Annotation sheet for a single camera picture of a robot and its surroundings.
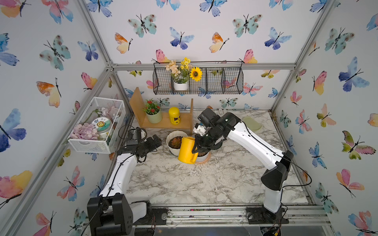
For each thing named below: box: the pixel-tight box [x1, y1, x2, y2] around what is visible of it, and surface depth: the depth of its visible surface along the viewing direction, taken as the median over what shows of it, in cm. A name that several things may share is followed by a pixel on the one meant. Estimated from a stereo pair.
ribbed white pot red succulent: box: [166, 130, 189, 156], surface depth 95 cm
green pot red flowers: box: [142, 97, 163, 124], surface depth 99 cm
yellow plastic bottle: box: [168, 106, 182, 125], surface depth 100 cm
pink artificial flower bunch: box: [69, 122, 99, 141], surface depth 61 cm
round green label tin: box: [91, 117, 113, 135], surface depth 67 cm
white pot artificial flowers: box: [165, 57, 203, 91], surface depth 86 cm
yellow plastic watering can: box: [177, 136, 199, 165], surface depth 75 cm
